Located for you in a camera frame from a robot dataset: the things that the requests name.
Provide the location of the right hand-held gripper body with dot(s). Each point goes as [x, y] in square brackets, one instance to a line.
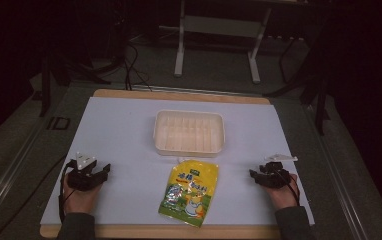
[275, 176]

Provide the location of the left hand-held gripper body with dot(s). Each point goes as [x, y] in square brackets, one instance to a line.
[80, 178]

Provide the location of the person's right hand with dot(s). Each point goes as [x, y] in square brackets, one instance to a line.
[283, 196]

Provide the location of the person's left hand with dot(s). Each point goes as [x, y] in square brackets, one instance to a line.
[79, 200]

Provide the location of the white table mat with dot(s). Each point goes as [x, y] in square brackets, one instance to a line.
[119, 140]

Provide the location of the yellow spouted pouch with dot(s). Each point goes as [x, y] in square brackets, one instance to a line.
[189, 193]

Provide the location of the white plastic tray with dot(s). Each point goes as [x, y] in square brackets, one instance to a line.
[189, 133]

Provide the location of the black stand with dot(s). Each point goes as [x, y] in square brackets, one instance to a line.
[49, 66]
[319, 83]

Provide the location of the white metal stand frame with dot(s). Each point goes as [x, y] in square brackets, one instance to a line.
[219, 26]

